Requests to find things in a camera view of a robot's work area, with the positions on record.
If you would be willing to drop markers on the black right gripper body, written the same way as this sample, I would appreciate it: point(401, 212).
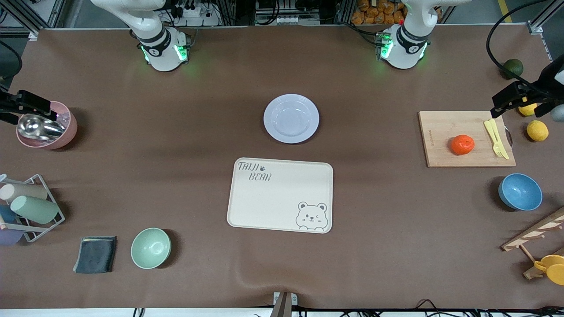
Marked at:
point(9, 104)

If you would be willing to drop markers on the blue bowl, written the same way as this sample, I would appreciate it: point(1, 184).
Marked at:
point(520, 192)

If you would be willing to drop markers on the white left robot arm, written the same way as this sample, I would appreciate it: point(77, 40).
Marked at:
point(403, 50)

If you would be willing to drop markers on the mint green cup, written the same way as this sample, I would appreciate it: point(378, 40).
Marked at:
point(35, 209)

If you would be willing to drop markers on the pink bowl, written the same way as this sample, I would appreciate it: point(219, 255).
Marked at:
point(66, 132)

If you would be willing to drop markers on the yellow mug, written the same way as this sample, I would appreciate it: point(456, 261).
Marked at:
point(554, 268)

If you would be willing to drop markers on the blue cup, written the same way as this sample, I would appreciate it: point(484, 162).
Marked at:
point(6, 214)

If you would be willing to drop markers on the wooden cutting board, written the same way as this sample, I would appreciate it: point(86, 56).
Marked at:
point(445, 127)

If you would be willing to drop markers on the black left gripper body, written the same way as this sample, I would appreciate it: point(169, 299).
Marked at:
point(544, 86)

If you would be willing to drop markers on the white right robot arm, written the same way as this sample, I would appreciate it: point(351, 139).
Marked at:
point(163, 55)

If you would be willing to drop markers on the mint green bowl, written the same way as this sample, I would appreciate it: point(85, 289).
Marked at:
point(150, 248)

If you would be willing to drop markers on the white power strip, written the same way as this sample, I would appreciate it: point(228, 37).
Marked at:
point(286, 20)
point(194, 15)

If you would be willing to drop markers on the purple cup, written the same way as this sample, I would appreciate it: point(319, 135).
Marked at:
point(9, 237)

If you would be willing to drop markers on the yellow lemon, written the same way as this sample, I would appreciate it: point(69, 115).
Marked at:
point(537, 130)
point(527, 110)

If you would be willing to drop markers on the beige cup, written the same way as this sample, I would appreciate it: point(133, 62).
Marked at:
point(24, 192)

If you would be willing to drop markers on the clear plastic ice cubes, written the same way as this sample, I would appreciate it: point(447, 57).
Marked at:
point(64, 118)

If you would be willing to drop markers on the yellow plastic knife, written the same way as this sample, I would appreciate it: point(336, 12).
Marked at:
point(493, 124)

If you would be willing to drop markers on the grey folded cloth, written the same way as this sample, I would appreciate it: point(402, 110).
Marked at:
point(94, 255)

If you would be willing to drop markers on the wooden peg rack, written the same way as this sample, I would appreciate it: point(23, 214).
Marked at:
point(535, 231)

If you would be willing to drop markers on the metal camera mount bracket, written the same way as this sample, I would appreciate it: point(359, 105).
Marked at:
point(282, 306)

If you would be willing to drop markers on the aluminium frame profile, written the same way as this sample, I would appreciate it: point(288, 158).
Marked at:
point(33, 35)
point(535, 27)

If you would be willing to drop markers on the dark green lime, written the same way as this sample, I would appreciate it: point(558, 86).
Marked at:
point(513, 69)

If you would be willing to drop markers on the white round plate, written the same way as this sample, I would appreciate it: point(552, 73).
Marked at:
point(291, 119)

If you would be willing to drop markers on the shiny metal scoop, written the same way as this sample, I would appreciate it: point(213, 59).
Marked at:
point(39, 127)

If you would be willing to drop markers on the cream bear print tray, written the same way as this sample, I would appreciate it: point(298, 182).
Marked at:
point(273, 202)

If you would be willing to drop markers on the orange snack bags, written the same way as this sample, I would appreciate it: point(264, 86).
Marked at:
point(374, 13)

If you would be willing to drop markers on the orange fruit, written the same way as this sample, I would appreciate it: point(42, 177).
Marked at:
point(462, 145)

